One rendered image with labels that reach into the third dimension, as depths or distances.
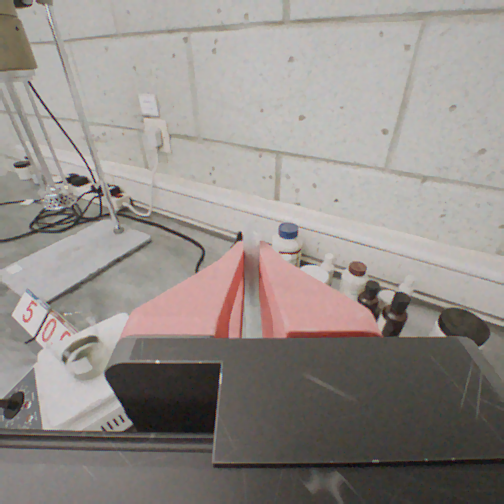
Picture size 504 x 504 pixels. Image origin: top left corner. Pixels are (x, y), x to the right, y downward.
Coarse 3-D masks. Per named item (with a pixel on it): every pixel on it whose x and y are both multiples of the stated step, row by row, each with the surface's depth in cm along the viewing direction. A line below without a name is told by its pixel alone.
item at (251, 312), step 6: (252, 222) 12; (252, 234) 11; (246, 306) 14; (252, 306) 13; (258, 306) 14; (246, 312) 14; (252, 312) 14; (258, 312) 14; (246, 318) 14; (252, 318) 14; (258, 318) 15; (246, 324) 15; (252, 324) 14; (246, 330) 15; (252, 330) 15; (246, 336) 15; (252, 336) 15
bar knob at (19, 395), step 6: (12, 396) 34; (18, 396) 34; (0, 402) 32; (6, 402) 32; (12, 402) 32; (18, 402) 33; (6, 408) 32; (12, 408) 32; (18, 408) 33; (6, 414) 33; (12, 414) 32
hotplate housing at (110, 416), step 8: (40, 384) 34; (40, 392) 33; (40, 400) 32; (112, 400) 32; (40, 408) 32; (96, 408) 31; (104, 408) 31; (112, 408) 32; (120, 408) 32; (88, 416) 31; (96, 416) 31; (104, 416) 31; (112, 416) 32; (120, 416) 33; (72, 424) 30; (80, 424) 30; (88, 424) 30; (96, 424) 31; (104, 424) 32; (112, 424) 33; (120, 424) 34; (128, 424) 34
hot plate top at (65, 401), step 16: (112, 320) 40; (112, 336) 37; (48, 352) 35; (48, 368) 33; (48, 384) 32; (64, 384) 32; (96, 384) 32; (48, 400) 30; (64, 400) 30; (80, 400) 30; (96, 400) 30; (48, 416) 29; (64, 416) 29; (80, 416) 30
